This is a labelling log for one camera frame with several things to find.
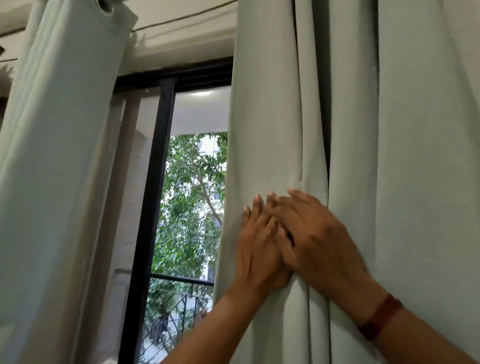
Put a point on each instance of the grey mesh window screen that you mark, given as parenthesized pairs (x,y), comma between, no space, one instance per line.
(127,225)

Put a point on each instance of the person's right hand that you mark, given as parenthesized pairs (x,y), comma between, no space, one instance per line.
(322,247)

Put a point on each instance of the black balcony railing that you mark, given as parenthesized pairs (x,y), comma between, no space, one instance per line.
(180,279)

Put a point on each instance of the person's left forearm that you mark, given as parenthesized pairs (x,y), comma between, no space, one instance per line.
(213,333)

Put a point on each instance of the person's left hand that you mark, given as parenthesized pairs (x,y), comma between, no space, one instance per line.
(258,258)

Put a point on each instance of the light teal curtain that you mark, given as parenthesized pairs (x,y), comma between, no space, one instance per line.
(56,150)
(375,112)

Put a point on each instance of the red wrist band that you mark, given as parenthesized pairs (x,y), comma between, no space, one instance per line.
(380,317)

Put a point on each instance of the green tree outside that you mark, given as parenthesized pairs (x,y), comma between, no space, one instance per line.
(191,187)

